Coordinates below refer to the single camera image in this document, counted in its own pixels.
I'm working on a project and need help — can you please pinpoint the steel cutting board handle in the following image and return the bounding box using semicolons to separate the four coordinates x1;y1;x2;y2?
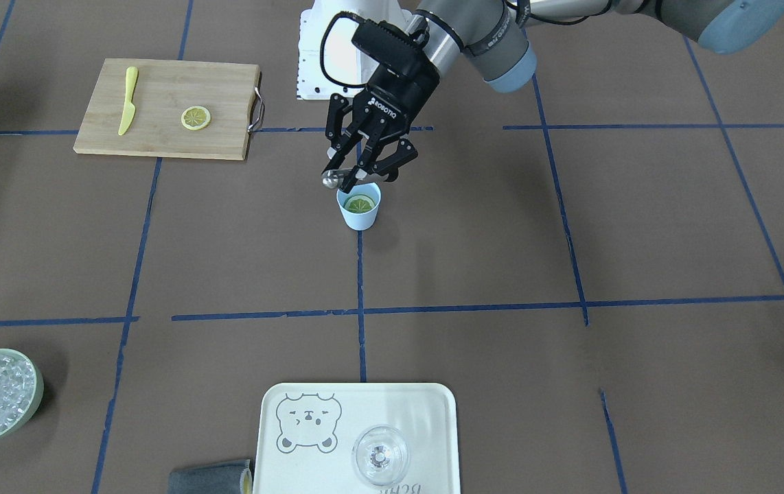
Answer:
247;86;266;134

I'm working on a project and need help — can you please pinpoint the lemon slice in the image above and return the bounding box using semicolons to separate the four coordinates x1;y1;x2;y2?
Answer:
181;106;212;131
344;194;377;215

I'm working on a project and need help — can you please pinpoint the cream bear serving tray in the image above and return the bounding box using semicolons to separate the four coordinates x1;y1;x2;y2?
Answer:
252;384;461;493

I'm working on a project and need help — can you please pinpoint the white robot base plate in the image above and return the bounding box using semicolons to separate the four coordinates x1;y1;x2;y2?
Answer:
296;1;412;101

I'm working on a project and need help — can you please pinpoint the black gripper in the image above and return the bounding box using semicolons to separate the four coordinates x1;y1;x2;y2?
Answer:
324;56;440;193

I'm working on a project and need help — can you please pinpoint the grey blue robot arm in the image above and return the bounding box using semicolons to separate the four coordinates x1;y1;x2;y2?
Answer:
318;1;784;193

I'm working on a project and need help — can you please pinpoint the bamboo cutting board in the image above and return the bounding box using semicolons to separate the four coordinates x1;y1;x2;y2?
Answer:
73;58;262;161

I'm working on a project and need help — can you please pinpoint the light blue paper cup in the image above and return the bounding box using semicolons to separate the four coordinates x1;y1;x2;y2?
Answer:
336;184;382;231

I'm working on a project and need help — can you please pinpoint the black braided camera cable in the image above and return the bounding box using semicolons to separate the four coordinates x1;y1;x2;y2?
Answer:
320;0;612;89

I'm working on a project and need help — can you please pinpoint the steel muddler with black tip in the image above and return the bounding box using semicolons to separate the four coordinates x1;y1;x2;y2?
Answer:
322;168;350;189

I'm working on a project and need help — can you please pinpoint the grey folded cloth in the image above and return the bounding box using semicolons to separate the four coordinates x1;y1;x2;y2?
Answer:
166;459;253;493

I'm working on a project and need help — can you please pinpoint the yellow plastic knife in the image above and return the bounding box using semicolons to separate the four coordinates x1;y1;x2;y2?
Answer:
117;66;139;137

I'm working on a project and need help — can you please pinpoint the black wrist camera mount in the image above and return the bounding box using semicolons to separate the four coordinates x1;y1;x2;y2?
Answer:
351;20;428;78

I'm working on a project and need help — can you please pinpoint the clear wine glass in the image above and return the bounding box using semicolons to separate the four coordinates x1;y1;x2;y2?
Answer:
351;425;411;489

